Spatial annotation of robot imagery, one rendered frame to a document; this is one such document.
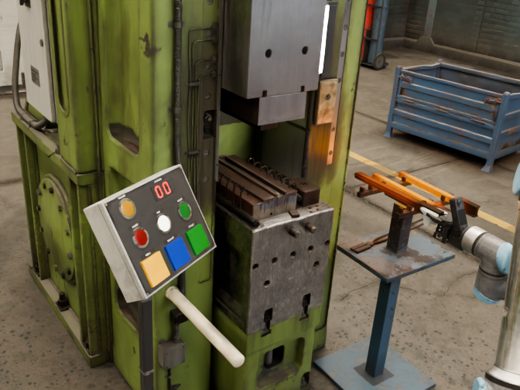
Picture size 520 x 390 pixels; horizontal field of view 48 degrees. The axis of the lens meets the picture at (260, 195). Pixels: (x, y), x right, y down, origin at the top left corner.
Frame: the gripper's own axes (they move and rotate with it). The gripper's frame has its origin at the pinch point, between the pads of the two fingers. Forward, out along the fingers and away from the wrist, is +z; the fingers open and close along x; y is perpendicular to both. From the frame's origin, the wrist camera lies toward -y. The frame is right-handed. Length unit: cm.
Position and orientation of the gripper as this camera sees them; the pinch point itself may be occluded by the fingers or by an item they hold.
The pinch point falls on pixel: (425, 206)
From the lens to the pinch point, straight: 218.1
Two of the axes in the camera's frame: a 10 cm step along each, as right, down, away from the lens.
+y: -0.9, 9.0, 4.3
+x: 8.3, -1.7, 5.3
